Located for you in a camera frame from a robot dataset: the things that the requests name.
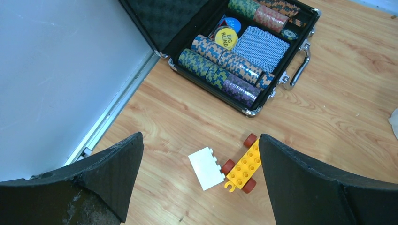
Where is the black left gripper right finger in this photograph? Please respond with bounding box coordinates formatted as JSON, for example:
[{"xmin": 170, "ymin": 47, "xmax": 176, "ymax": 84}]
[{"xmin": 259, "ymin": 134, "xmax": 398, "ymax": 225}]

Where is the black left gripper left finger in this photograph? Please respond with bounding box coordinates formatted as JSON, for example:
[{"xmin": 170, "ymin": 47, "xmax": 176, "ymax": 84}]
[{"xmin": 0, "ymin": 132, "xmax": 144, "ymax": 225}]

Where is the white paper towel roll front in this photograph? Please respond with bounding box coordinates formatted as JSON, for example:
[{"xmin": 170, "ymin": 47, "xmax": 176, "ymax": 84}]
[{"xmin": 388, "ymin": 108, "xmax": 398, "ymax": 139}]

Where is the white toy brick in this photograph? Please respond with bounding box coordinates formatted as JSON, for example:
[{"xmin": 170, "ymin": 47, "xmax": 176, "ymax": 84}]
[{"xmin": 188, "ymin": 147, "xmax": 226, "ymax": 191}]

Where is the blue playing card deck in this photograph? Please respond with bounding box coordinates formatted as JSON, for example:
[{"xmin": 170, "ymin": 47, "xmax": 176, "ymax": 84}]
[{"xmin": 231, "ymin": 26, "xmax": 290, "ymax": 73}]

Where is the black poker chip case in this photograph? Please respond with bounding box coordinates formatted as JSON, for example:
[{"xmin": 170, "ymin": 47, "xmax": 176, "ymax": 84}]
[{"xmin": 121, "ymin": 0, "xmax": 321, "ymax": 116}]

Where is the yellow big blind button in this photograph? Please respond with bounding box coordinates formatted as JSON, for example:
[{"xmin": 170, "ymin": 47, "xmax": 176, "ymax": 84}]
[{"xmin": 214, "ymin": 27, "xmax": 238, "ymax": 50}]

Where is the blue small blind button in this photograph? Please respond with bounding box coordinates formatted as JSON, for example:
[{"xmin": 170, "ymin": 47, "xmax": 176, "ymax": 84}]
[{"xmin": 221, "ymin": 17, "xmax": 242, "ymax": 33}]

